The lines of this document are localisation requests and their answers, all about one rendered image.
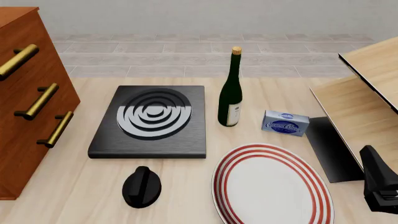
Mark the pale wooden shelf rack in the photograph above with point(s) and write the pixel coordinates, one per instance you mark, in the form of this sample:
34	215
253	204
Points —
351	105

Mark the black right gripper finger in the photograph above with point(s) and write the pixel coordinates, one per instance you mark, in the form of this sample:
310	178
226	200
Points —
374	170

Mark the flat black stove plate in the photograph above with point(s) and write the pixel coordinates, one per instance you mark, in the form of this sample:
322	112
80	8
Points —
186	140

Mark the wooden cabinet drawer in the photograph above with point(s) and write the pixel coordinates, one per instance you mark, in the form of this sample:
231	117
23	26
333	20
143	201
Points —
40	126
31	93
28	32

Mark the white plate with red rings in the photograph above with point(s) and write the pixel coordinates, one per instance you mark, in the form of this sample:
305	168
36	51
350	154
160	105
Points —
267	186

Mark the blue cream cheese box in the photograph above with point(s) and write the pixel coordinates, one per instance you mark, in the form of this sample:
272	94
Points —
284	123

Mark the wooden cabinet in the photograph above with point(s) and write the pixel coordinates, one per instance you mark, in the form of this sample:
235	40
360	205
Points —
12	163

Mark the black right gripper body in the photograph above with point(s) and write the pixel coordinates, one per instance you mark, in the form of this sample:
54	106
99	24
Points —
384	203

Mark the round black stove knob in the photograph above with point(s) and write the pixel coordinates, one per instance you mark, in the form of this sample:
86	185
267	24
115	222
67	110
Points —
141	189

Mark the dark green wine bottle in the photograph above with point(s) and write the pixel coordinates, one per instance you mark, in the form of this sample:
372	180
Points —
229	98

